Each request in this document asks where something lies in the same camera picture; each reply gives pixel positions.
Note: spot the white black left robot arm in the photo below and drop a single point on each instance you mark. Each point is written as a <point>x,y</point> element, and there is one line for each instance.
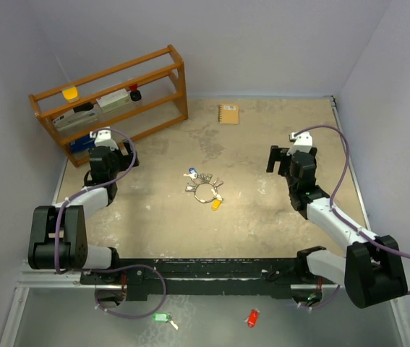
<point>58,236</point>

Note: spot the blue stapler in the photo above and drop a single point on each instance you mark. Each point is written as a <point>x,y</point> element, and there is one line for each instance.
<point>81,144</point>

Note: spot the silver key bunch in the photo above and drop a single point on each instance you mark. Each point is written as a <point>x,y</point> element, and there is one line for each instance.
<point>197,180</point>

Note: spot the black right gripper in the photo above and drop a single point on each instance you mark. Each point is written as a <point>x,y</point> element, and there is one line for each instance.
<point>277,154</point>

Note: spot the red black stamp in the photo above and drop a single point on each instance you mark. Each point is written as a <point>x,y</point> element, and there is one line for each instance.
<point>134,93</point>

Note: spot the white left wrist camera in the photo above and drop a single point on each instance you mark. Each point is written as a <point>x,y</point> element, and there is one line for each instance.
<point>102,137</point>

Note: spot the white black stapler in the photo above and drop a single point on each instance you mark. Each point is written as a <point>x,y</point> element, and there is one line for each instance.
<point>72,119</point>

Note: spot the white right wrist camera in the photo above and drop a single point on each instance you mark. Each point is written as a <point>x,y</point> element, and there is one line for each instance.
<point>301,142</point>

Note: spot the red key tag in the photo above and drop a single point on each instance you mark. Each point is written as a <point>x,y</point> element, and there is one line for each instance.
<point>252,318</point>

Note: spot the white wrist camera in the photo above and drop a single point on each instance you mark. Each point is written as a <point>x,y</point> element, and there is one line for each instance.
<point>301,142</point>
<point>102,137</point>

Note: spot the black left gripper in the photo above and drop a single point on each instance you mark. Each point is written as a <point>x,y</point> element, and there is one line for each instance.
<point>125,160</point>

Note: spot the wooden shelf rack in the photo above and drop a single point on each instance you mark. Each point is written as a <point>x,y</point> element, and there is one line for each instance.
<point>175,72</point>

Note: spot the green key tag with key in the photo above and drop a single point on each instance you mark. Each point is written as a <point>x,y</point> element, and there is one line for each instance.
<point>165,318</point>

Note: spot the blue capped key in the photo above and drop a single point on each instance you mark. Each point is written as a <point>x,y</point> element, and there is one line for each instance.
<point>191,172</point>

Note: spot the large metal keyring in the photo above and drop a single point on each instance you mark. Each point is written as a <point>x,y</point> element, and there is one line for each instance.
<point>204,193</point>

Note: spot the tan spiral notebook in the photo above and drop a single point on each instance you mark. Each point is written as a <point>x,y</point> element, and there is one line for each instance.
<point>228,114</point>

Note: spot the yellow lidded jar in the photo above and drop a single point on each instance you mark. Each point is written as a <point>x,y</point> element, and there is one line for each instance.
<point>70,94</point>

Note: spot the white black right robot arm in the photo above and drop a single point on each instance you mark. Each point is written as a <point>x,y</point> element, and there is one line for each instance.
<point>371,271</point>

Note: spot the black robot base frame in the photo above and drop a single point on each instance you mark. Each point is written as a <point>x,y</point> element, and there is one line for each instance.
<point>273,277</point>

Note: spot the white cardboard box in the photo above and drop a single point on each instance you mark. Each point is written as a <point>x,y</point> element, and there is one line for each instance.
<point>113,100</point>

